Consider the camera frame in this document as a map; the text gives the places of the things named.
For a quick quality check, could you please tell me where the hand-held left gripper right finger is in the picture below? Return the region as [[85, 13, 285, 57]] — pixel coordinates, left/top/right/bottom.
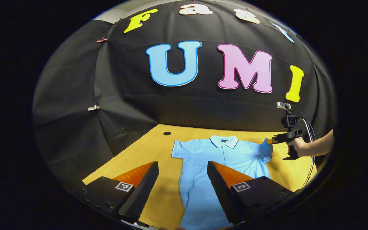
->
[[207, 161, 295, 225]]

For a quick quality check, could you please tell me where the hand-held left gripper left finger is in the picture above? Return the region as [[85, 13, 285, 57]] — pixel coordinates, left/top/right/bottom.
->
[[81, 161, 159, 224]]

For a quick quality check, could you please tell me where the light blue T-shirt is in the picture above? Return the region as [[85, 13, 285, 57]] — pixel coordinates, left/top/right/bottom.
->
[[171, 135, 274, 230]]

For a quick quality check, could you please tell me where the black backdrop cloth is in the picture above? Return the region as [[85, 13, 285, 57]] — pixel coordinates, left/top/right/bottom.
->
[[32, 0, 336, 205]]

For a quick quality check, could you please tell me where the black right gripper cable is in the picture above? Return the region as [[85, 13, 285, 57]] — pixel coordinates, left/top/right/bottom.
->
[[294, 114, 316, 189]]

